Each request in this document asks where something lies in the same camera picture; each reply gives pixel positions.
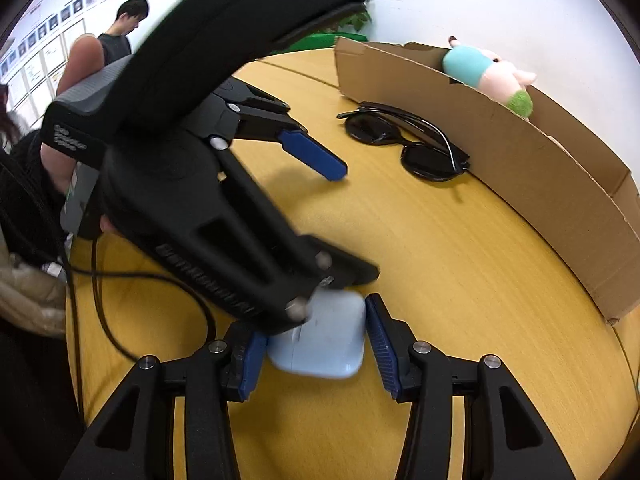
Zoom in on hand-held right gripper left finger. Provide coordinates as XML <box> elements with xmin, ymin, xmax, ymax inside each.
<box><xmin>59</xmin><ymin>325</ymin><xmax>271</xmax><ymax>480</ymax></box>

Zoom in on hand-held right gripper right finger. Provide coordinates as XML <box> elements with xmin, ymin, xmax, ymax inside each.
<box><xmin>365</xmin><ymin>292</ymin><xmax>576</xmax><ymax>480</ymax></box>

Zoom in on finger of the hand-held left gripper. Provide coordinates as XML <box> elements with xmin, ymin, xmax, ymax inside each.
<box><xmin>150</xmin><ymin>145</ymin><xmax>382</xmax><ymax>336</ymax></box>
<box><xmin>200</xmin><ymin>80</ymin><xmax>349</xmax><ymax>182</ymax></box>

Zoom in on white earbuds case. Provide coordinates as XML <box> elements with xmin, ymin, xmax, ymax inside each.
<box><xmin>267</xmin><ymin>287</ymin><xmax>366</xmax><ymax>380</ymax></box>

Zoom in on brown cardboard box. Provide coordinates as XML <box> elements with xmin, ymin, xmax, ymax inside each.
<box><xmin>334</xmin><ymin>36</ymin><xmax>636</xmax><ymax>328</ymax></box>

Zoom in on person's left forearm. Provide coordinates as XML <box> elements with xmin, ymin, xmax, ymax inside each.
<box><xmin>56</xmin><ymin>34</ymin><xmax>107</xmax><ymax>97</ymax></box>

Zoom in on person's left hand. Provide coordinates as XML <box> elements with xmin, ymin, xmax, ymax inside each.
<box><xmin>41</xmin><ymin>142</ymin><xmax>77</xmax><ymax>196</ymax></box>

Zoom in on green cloth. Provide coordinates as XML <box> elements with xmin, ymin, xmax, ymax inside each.
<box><xmin>285</xmin><ymin>31</ymin><xmax>371</xmax><ymax>53</ymax></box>

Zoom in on black sunglasses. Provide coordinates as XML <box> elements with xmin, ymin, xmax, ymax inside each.
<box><xmin>336</xmin><ymin>101</ymin><xmax>472</xmax><ymax>183</ymax></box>

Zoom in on green potted plant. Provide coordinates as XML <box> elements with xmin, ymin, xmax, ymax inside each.
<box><xmin>325</xmin><ymin>7</ymin><xmax>372</xmax><ymax>33</ymax></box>

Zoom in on person in black vest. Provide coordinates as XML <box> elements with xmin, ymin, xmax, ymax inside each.
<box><xmin>0</xmin><ymin>0</ymin><xmax>168</xmax><ymax>126</ymax></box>

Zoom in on teal and pink plush toy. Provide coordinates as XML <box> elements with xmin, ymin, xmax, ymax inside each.
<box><xmin>442</xmin><ymin>36</ymin><xmax>538</xmax><ymax>118</ymax></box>

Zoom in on beige bag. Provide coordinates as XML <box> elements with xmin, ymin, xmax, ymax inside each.
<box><xmin>0</xmin><ymin>252</ymin><xmax>68</xmax><ymax>336</ymax></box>

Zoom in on black cable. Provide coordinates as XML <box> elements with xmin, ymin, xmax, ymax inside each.
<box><xmin>65</xmin><ymin>267</ymin><xmax>217</xmax><ymax>346</ymax></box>
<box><xmin>90</xmin><ymin>235</ymin><xmax>141</xmax><ymax>362</ymax></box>

